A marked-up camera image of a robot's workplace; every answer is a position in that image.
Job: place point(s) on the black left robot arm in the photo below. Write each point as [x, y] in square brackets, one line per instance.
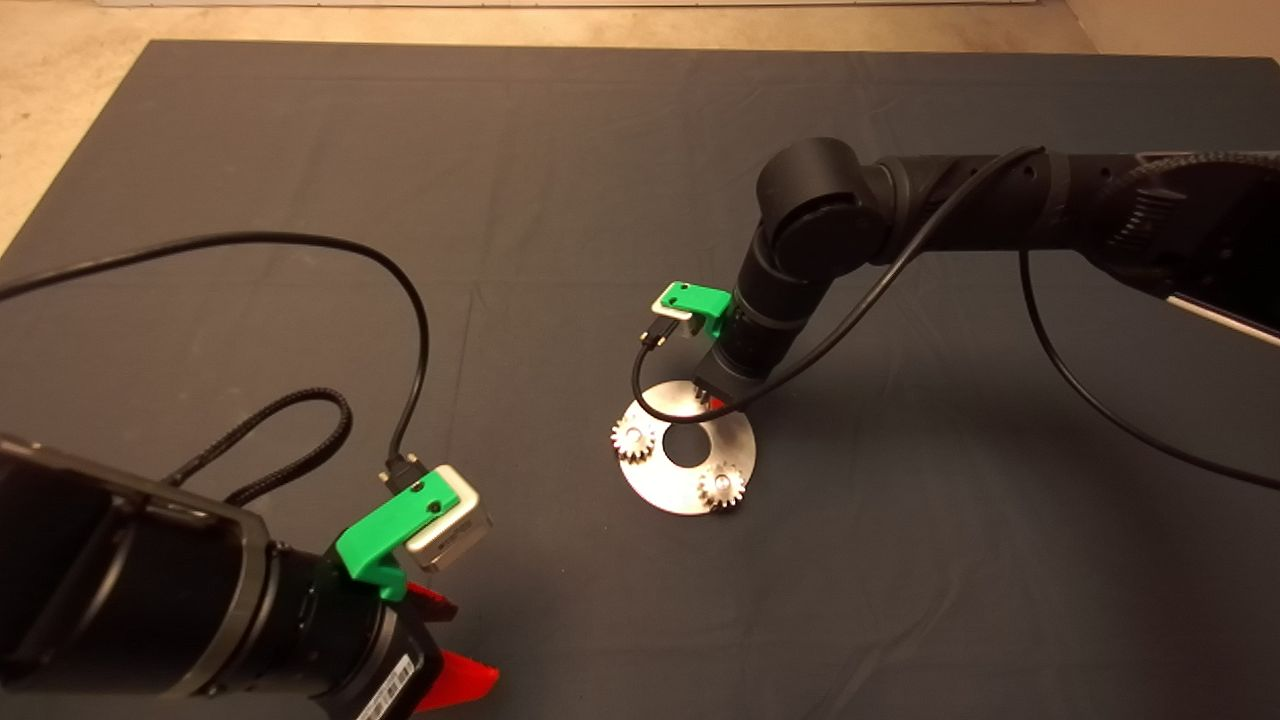
[130, 590]

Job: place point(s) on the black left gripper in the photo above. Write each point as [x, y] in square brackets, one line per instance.
[365, 655]

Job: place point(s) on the round metal carrier plate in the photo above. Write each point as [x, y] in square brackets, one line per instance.
[665, 490]

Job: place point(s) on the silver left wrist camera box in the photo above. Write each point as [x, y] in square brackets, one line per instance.
[460, 530]

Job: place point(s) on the green right camera mount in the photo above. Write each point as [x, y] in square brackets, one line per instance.
[700, 298]

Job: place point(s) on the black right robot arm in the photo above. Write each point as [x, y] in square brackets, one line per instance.
[820, 210]

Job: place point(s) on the green left camera mount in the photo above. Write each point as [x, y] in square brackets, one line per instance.
[385, 530]

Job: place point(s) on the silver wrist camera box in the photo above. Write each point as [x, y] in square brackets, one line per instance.
[668, 312]
[460, 530]

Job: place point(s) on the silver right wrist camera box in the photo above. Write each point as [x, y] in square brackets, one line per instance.
[668, 312]

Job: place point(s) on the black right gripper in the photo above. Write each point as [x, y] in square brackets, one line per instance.
[750, 345]

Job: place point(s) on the dark grey table cloth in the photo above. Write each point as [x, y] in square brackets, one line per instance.
[500, 200]

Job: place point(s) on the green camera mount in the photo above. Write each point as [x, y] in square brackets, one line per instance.
[700, 298]
[385, 530]

